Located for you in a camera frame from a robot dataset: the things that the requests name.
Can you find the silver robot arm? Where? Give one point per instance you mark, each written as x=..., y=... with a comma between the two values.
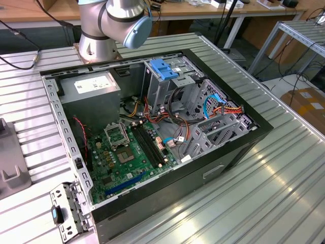
x=96, y=48

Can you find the grey metal disk bay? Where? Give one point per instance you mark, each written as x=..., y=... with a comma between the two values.
x=200, y=137

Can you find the black RAM slot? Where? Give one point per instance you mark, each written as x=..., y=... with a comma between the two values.
x=155, y=145
x=148, y=147

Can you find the grey optical drive cage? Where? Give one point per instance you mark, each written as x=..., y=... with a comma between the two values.
x=157, y=91

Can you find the white paper tag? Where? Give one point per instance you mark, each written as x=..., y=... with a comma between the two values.
x=186, y=159

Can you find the CPU socket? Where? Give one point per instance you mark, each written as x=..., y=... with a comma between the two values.
x=125, y=155

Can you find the green motherboard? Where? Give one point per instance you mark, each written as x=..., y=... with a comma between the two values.
x=142, y=169

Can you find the blue drive cage latch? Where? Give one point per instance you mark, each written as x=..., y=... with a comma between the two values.
x=162, y=67

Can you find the blue expansion slot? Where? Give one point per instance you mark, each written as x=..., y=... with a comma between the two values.
x=127, y=183

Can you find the black open PC case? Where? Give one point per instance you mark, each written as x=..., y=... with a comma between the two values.
x=162, y=193

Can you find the grey power supply unit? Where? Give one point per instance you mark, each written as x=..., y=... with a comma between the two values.
x=89, y=106

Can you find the wooden top desk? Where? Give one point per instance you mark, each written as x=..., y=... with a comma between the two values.
x=203, y=10

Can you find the hinged metal slot retainer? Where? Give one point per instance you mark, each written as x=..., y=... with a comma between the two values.
x=69, y=203

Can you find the small white box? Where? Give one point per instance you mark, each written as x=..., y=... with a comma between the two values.
x=218, y=3

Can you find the brown cardboard box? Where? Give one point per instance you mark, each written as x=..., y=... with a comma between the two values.
x=294, y=101

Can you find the grey parts rack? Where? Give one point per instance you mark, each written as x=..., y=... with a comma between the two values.
x=10, y=152

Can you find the metal slat side table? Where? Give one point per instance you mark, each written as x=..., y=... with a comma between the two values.
x=302, y=31

